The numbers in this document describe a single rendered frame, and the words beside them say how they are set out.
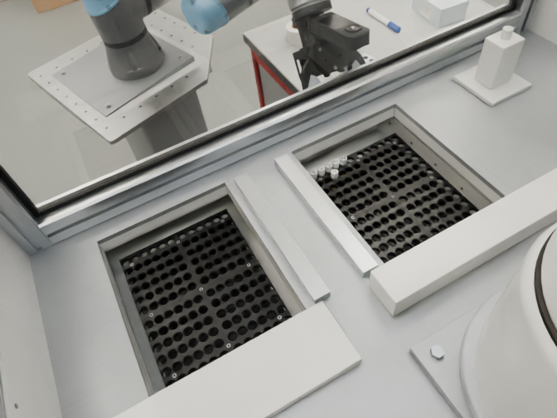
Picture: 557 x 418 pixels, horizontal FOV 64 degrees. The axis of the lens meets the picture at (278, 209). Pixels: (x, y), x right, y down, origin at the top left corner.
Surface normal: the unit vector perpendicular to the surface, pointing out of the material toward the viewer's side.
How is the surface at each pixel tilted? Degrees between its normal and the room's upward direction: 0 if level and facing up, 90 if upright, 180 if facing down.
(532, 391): 90
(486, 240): 0
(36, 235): 90
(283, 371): 0
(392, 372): 0
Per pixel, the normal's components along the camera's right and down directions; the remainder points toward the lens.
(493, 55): -0.88, 0.43
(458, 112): -0.11, -0.62
